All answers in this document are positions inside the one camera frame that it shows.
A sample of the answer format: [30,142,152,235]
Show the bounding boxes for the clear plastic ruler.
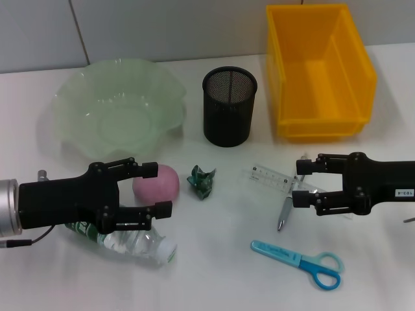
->
[241,164,354,220]

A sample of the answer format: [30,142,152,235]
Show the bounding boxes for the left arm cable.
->
[0,169,56,250]

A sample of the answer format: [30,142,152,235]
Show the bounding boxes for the green plastic wrapper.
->
[186,164,217,200]

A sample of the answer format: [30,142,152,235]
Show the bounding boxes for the black mesh pen holder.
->
[202,65,258,147]

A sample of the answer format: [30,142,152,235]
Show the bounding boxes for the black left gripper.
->
[18,157,159,235]

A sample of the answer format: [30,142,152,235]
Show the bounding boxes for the blue scissors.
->
[250,239,345,291]

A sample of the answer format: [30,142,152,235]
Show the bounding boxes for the yellow plastic bin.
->
[266,3,379,143]

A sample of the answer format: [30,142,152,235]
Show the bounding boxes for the green glass fruit plate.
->
[50,58,188,163]

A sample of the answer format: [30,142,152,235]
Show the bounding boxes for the clear green label water bottle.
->
[63,220,178,268]

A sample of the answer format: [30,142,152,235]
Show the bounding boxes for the silver pen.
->
[277,154,309,231]

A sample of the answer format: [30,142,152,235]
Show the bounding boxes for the pink peach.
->
[132,164,180,205]

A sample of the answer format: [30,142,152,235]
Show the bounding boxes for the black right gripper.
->
[291,152,415,217]

